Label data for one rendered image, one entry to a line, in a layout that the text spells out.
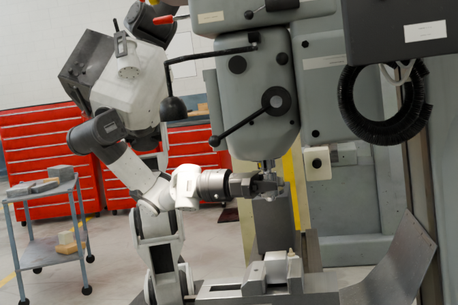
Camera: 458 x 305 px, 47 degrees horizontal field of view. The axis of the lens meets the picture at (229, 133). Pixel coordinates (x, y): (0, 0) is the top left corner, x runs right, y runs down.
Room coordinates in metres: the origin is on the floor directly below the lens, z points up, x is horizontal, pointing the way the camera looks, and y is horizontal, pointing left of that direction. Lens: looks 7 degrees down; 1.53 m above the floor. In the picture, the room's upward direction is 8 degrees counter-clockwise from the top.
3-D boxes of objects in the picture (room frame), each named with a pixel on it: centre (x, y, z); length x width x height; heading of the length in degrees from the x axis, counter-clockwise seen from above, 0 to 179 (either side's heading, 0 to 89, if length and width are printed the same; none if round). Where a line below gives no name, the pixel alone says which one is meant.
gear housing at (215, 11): (1.32, -0.13, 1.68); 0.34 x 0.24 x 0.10; 82
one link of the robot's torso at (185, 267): (2.13, 0.34, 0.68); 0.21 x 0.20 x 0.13; 5
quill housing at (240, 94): (1.33, -0.09, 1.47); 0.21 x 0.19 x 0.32; 172
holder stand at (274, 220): (1.75, -0.12, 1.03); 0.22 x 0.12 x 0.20; 171
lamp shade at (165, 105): (1.35, 0.14, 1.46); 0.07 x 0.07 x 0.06
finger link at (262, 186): (1.30, -0.07, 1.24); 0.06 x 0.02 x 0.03; 69
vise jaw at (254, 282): (1.25, -0.02, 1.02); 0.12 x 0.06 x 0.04; 170
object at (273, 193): (1.33, -0.08, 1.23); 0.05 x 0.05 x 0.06
